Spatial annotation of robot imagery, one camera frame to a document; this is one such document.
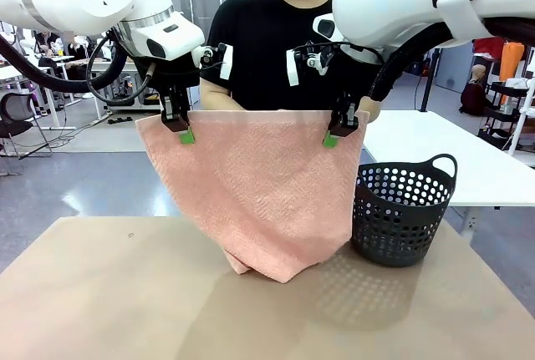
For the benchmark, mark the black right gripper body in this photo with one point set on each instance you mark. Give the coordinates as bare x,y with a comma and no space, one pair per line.
351,84

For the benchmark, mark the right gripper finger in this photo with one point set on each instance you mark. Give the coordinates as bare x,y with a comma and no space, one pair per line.
347,126
339,107

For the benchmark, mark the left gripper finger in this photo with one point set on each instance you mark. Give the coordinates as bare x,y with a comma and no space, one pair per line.
172,118
184,99

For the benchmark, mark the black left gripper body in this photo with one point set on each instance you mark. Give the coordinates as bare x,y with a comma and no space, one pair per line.
175,75

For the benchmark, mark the pink terry towel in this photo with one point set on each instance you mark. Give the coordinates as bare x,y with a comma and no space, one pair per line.
259,176

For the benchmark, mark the person's left forearm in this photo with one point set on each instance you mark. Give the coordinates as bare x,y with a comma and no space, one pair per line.
371,109

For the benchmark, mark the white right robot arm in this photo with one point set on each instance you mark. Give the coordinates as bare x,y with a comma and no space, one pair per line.
397,1

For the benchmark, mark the person's right forearm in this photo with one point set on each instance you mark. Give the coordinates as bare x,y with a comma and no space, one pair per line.
217,97

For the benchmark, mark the black power strip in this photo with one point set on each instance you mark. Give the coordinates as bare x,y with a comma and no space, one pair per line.
121,120

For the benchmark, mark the black vertical pole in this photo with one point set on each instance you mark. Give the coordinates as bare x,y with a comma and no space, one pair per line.
428,80

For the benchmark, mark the person in black t-shirt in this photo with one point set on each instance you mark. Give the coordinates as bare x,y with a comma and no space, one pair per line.
259,42

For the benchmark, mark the white background desk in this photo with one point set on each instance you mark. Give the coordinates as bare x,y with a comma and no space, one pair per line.
83,65

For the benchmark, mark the white side table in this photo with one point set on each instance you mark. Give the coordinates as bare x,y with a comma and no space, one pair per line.
439,147

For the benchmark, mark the black perforated plastic basket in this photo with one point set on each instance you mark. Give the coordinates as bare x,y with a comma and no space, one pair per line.
397,226

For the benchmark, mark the mannequin in dark red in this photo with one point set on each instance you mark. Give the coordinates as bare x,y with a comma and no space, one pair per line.
474,88

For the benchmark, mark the seated background person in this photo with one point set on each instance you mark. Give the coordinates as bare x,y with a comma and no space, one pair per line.
48,42

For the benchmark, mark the black shelf cart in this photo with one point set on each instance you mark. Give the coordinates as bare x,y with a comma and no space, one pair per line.
501,113

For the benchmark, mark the black mesh office chair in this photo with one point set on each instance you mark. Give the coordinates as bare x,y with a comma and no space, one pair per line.
16,113

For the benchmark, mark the orange hanging garment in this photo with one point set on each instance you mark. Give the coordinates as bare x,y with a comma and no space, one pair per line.
512,67

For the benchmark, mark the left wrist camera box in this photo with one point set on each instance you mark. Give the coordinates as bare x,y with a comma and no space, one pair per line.
225,61

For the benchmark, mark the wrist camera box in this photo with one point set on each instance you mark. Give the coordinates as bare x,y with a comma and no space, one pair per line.
225,61
292,67

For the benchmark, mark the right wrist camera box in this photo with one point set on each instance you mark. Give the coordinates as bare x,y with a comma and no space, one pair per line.
292,67

